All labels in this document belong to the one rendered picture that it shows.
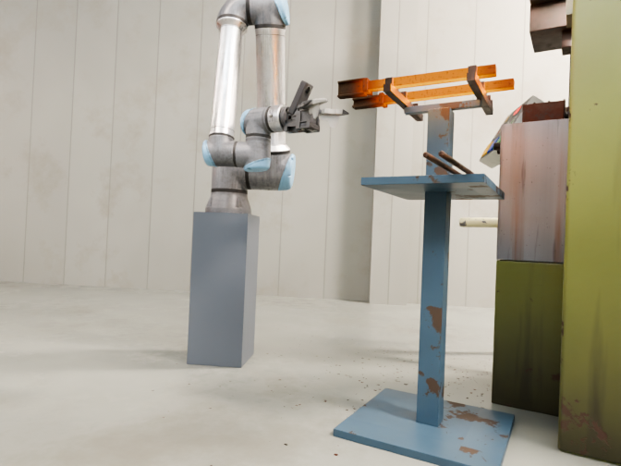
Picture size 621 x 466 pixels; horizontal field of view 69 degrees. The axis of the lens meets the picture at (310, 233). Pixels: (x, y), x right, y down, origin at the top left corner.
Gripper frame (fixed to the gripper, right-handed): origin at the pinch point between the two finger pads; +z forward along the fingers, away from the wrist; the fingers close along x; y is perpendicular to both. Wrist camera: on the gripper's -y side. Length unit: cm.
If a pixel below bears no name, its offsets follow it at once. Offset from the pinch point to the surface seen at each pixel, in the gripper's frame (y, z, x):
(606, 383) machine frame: 75, 73, -6
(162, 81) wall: -94, -262, -154
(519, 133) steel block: 6, 49, -32
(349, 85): -0.6, 9.9, 13.4
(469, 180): 28, 44, 20
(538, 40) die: -33, 52, -55
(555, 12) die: -38, 58, -47
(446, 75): 0.4, 36.5, 13.0
